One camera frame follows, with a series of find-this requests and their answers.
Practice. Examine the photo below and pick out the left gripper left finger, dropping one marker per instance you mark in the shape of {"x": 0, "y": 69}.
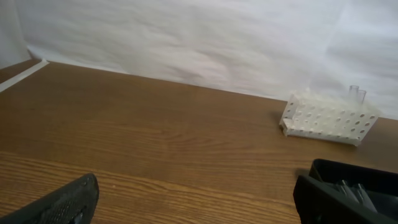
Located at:
{"x": 62, "y": 202}

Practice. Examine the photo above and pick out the white test tube rack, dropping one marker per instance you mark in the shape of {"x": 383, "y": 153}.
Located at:
{"x": 329, "y": 121}

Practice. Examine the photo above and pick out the black tray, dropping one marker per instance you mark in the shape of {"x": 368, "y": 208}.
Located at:
{"x": 357, "y": 172}

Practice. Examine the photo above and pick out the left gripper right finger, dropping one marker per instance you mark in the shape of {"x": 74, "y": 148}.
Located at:
{"x": 323, "y": 205}

